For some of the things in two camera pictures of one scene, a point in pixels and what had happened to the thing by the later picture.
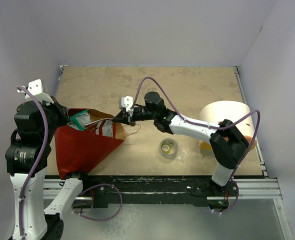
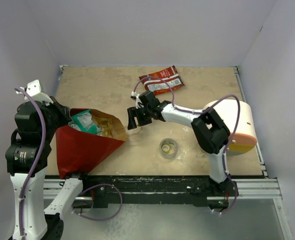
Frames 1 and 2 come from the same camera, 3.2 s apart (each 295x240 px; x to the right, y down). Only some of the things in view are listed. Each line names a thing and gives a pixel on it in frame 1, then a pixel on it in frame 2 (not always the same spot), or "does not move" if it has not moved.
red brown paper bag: x=77 y=151 does not move
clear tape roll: x=168 y=148 does not move
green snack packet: x=78 y=121 does not move
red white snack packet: x=105 y=127 to x=163 y=81
